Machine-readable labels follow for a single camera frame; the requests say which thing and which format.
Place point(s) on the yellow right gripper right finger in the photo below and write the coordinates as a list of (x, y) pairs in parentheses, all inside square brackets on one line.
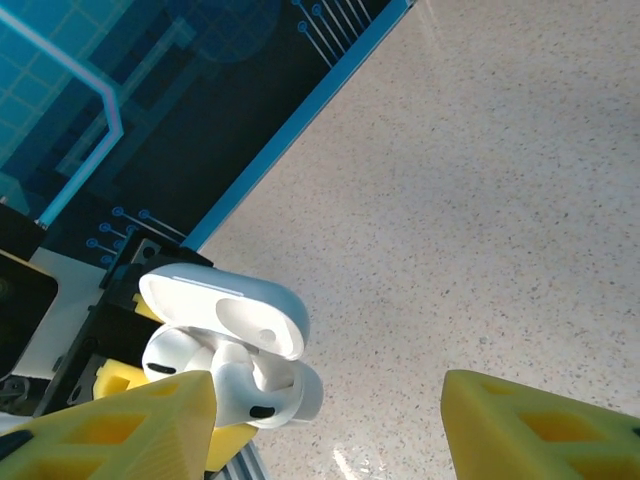
[(480, 430)]

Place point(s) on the wide aluminium frame beam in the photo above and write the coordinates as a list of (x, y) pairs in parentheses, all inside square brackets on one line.
[(245, 465)]

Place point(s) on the blue table edge strip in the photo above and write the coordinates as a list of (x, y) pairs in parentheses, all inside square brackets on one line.
[(302, 120)]

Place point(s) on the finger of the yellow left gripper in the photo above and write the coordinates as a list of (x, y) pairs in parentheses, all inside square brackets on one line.
[(145, 310), (115, 382)]

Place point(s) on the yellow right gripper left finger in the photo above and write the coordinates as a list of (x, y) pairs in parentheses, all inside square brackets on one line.
[(185, 440)]

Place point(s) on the white earbud charging case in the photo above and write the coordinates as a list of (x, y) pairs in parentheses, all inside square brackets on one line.
[(240, 315)]

